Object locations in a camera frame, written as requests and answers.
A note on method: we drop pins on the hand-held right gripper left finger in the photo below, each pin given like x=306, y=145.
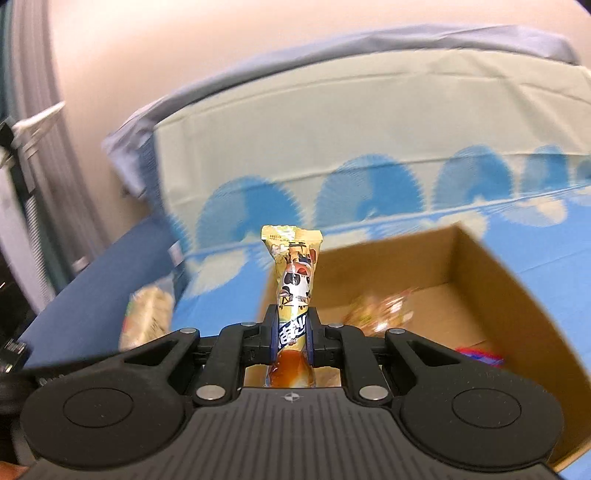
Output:
x=276, y=334

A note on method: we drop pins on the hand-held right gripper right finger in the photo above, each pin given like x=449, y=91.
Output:
x=311, y=337

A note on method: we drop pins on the brown cardboard box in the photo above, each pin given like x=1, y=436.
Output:
x=461, y=263

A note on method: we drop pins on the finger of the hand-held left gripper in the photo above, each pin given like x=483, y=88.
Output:
x=27, y=385

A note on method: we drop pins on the white plastic hanger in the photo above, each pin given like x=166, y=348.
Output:
x=37, y=121

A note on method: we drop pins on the blue fan-print blanket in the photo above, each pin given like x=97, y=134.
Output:
x=323, y=138

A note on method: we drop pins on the blue sofa armrest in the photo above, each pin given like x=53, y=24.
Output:
x=92, y=286

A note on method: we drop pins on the yellow snack packet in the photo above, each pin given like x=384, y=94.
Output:
x=293, y=277

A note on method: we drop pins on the clear bag of biscuits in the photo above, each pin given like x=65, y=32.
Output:
x=383, y=309

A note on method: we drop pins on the grey curtain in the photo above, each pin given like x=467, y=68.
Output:
x=51, y=184

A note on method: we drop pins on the grey-blue sofa back cushion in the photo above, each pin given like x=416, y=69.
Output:
x=277, y=69

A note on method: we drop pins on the clear bag of green nuts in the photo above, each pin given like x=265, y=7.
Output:
x=147, y=318

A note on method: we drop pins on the red and white snack packet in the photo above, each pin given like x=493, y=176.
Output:
x=480, y=355

